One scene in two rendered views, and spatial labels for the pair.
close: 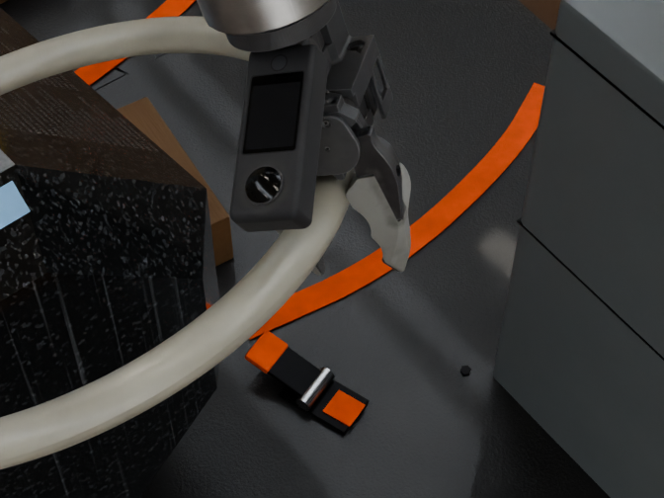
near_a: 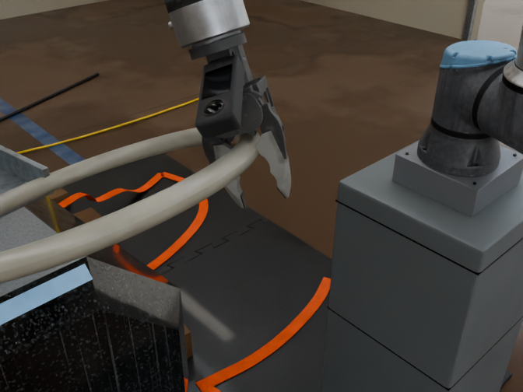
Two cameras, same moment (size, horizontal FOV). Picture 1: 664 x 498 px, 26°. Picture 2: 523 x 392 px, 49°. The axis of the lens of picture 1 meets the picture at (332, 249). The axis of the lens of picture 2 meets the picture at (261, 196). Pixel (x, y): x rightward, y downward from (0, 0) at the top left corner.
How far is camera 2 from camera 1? 43 cm
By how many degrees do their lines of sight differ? 23
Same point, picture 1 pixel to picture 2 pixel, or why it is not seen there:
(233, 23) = (195, 33)
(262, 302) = (214, 175)
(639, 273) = (389, 315)
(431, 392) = not seen: outside the picture
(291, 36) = (225, 44)
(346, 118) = (254, 94)
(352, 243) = (248, 346)
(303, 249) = (236, 158)
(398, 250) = (285, 180)
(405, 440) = not seen: outside the picture
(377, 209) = (273, 152)
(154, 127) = not seen: hidden behind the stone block
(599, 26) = (357, 189)
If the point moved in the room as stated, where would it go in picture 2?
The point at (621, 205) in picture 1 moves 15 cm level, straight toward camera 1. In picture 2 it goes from (377, 280) to (371, 320)
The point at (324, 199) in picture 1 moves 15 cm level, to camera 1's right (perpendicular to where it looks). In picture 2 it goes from (245, 144) to (366, 139)
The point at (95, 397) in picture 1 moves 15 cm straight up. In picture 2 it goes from (116, 215) to (93, 66)
